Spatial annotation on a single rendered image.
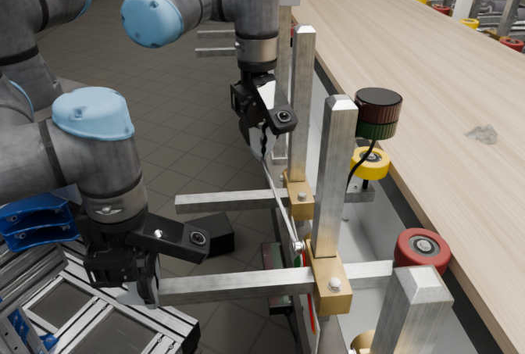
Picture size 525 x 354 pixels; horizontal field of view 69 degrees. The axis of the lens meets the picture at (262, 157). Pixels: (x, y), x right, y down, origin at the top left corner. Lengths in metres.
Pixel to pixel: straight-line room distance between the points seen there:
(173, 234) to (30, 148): 0.21
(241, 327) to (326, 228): 1.04
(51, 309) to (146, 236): 1.06
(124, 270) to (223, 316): 1.09
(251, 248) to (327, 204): 1.29
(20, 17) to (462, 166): 0.86
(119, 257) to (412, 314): 0.37
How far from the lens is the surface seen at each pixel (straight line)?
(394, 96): 0.52
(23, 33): 0.79
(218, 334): 1.59
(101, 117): 0.42
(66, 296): 1.57
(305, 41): 0.71
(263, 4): 0.64
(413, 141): 0.93
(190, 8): 0.60
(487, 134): 1.02
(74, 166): 0.44
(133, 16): 0.56
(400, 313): 0.35
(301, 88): 0.74
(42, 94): 0.80
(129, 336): 1.40
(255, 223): 1.96
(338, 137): 0.51
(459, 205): 0.77
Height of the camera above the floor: 1.35
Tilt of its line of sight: 34 degrees down
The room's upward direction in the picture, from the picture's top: straight up
